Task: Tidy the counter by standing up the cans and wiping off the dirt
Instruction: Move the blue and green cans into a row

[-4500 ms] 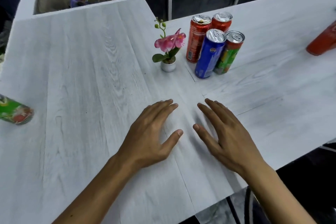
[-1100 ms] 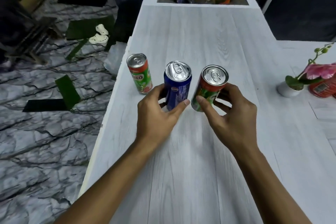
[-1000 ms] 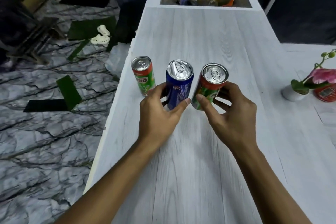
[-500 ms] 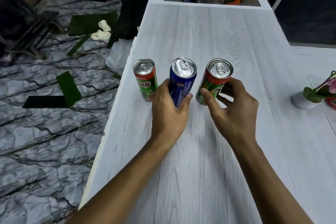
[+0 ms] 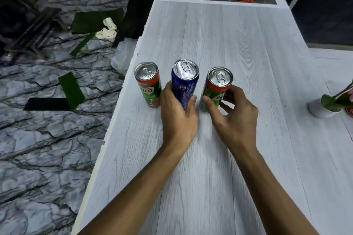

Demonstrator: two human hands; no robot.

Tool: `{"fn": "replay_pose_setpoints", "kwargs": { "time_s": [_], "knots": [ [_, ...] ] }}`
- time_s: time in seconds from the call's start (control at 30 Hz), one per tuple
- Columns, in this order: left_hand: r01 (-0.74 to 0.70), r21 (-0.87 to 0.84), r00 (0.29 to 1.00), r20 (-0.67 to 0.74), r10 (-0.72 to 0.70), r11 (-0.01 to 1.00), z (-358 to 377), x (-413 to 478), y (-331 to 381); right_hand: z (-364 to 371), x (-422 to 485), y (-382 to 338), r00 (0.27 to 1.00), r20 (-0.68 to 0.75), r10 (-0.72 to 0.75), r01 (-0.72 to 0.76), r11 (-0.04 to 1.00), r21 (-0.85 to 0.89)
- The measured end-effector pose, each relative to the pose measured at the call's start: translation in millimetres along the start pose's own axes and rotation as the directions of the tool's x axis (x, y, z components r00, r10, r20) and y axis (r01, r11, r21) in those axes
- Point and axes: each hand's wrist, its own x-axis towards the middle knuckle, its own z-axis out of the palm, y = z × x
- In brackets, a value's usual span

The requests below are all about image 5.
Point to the person's left hand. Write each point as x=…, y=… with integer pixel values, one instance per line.
x=176, y=122

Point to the person's right hand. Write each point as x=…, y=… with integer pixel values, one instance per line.
x=237, y=124

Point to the person's left thumb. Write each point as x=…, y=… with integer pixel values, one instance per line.
x=192, y=105

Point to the person's right thumb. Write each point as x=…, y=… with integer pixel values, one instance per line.
x=209, y=106

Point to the person's right middle finger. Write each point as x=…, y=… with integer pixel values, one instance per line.
x=227, y=100

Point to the green and red drink can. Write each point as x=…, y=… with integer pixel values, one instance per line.
x=216, y=86
x=147, y=86

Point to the blue drink can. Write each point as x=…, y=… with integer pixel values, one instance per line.
x=184, y=83

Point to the person's left forearm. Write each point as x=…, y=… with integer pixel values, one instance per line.
x=132, y=196

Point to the person's right forearm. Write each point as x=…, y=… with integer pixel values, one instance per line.
x=273, y=196

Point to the white plastic bag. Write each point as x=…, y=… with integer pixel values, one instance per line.
x=122, y=55

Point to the white flower pot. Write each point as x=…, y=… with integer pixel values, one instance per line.
x=320, y=109

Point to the green artificial plant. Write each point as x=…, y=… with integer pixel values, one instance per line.
x=336, y=101

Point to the white clog shoe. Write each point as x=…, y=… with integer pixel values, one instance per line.
x=105, y=34
x=110, y=23

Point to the small green turf piece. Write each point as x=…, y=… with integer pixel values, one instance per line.
x=71, y=88

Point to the red round object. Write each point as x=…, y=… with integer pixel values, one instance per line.
x=350, y=111

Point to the narrow green turf strip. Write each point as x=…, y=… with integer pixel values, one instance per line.
x=82, y=44

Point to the large green turf mat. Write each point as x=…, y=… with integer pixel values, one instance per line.
x=93, y=21

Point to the dark green turf strip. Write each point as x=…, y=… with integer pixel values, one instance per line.
x=45, y=104

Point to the black metal chair frame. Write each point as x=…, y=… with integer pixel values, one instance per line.
x=30, y=28

